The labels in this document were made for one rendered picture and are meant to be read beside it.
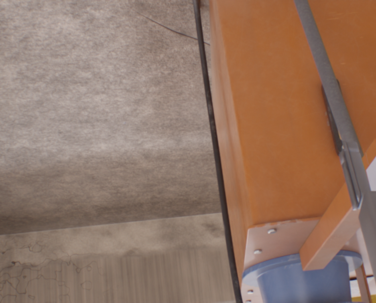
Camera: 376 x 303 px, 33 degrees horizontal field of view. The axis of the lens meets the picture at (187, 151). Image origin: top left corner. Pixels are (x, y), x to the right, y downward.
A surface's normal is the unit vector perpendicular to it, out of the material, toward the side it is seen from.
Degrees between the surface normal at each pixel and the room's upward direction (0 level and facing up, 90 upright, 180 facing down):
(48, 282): 90
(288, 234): 0
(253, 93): 90
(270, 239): 0
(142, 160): 0
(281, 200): 90
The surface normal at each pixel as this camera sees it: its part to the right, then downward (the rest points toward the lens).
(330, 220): -0.99, 0.09
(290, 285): -0.48, -0.20
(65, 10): 0.11, 0.91
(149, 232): 0.03, -0.41
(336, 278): 0.55, -0.29
